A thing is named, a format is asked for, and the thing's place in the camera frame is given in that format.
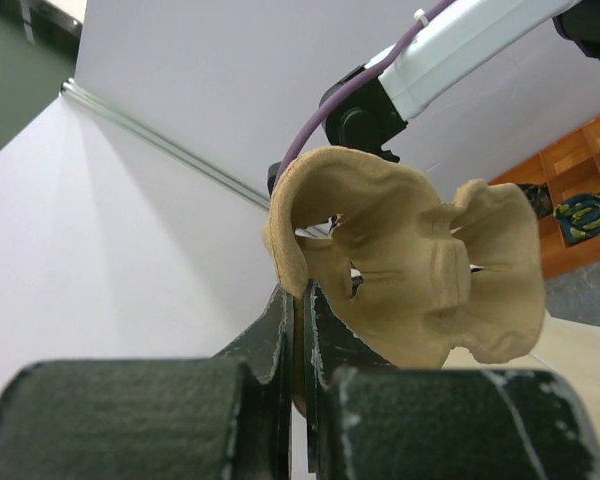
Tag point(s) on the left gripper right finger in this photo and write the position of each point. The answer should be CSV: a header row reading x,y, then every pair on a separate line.
x,y
368,419

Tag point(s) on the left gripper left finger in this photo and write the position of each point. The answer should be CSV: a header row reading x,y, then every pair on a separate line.
x,y
224,417

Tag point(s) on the single brown pulp cup carrier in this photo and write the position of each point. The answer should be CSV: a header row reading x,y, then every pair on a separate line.
x,y
411,275

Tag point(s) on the brown paper bag with handles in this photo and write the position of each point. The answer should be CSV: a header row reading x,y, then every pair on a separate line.
x,y
571,350

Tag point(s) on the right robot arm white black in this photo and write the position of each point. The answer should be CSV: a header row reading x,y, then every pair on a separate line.
x,y
375,101

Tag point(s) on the dark floral rolled item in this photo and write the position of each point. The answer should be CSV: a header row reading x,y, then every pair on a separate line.
x,y
538,197

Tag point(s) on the blue yellow rolled item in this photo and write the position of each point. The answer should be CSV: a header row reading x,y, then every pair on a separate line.
x,y
579,218

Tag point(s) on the orange wooden compartment tray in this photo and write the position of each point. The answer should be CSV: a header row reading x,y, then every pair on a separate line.
x,y
569,166

